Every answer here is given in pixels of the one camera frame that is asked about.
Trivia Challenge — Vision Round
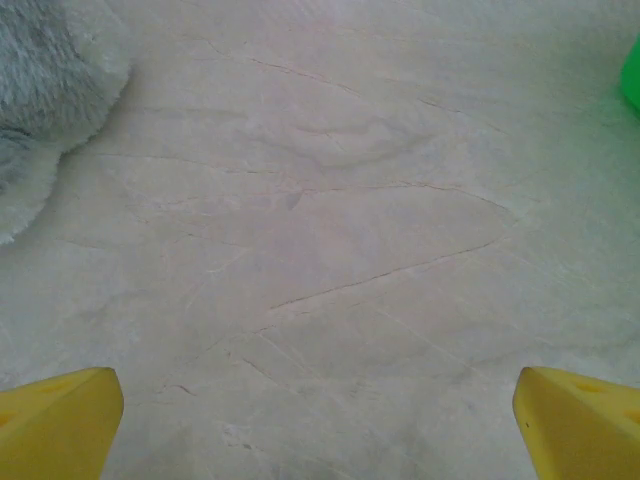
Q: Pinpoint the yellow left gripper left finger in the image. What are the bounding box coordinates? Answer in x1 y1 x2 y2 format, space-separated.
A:
0 367 125 480

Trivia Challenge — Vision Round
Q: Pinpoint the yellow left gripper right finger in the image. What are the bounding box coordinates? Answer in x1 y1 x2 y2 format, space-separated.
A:
514 366 640 480

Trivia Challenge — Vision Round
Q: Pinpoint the grey plush dog toy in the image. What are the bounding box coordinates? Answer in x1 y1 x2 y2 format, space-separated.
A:
0 0 133 245

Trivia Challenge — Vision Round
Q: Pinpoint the green plastic basket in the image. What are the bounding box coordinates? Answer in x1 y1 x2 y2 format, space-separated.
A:
619 38 640 119

